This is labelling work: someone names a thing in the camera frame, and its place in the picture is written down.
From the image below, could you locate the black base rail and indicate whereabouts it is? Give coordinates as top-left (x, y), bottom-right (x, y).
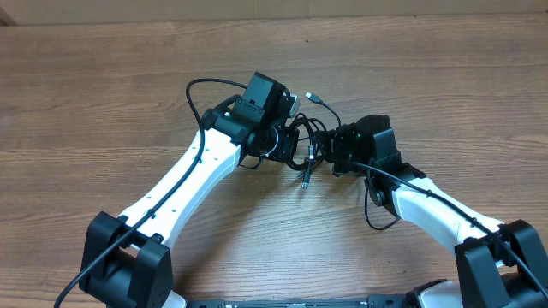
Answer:
top-left (187, 294), bottom-right (420, 308)

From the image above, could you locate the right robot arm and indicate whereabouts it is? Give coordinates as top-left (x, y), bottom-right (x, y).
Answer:
top-left (316, 115), bottom-right (547, 308)

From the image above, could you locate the thin black micro USB cable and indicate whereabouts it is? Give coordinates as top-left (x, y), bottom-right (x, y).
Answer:
top-left (299, 92), bottom-right (343, 142)

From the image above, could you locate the black USB cable silver plug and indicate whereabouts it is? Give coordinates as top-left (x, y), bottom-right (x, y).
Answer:
top-left (285, 113), bottom-right (326, 189)

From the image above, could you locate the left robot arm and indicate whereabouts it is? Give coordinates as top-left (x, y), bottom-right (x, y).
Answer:
top-left (72, 73), bottom-right (300, 308)

